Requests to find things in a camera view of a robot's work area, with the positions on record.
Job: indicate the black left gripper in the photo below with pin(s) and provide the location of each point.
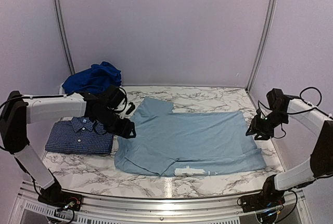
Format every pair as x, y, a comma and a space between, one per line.
124, 129

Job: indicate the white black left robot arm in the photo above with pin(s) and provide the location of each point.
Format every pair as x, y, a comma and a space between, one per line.
26, 116

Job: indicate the light blue garment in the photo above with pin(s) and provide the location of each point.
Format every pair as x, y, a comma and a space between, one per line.
171, 144

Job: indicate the blue checked shirt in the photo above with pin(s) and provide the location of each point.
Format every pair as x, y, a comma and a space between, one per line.
79, 136

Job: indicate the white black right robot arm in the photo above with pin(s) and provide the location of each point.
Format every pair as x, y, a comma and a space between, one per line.
296, 147

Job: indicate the right aluminium corner post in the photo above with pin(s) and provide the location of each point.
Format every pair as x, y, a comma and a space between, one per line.
262, 43

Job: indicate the royal blue garment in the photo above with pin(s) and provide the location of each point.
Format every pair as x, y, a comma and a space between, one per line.
94, 80

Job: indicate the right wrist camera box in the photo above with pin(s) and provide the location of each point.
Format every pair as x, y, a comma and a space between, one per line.
259, 114

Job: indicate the left aluminium corner post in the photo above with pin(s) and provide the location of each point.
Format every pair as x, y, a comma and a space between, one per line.
63, 36

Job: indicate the white plastic laundry basket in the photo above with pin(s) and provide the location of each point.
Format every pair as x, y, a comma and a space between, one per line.
61, 90

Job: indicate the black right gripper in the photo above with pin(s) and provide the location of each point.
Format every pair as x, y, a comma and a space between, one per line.
258, 128

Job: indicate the aluminium front frame rail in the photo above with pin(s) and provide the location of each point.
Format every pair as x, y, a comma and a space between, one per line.
113, 209

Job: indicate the aluminium corner post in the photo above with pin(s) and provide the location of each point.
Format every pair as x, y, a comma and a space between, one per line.
262, 43
63, 36

